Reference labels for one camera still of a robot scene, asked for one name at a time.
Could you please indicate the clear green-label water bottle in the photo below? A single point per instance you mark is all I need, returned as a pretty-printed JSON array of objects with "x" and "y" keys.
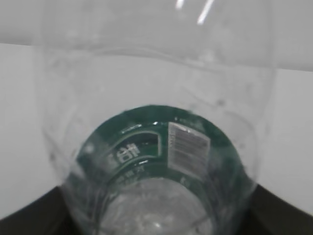
[{"x": 154, "y": 112}]

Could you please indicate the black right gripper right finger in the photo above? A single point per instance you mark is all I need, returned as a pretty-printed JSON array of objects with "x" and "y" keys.
[{"x": 270, "y": 215}]

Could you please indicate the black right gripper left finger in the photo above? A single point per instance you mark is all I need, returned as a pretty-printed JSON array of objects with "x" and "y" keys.
[{"x": 47, "y": 215}]

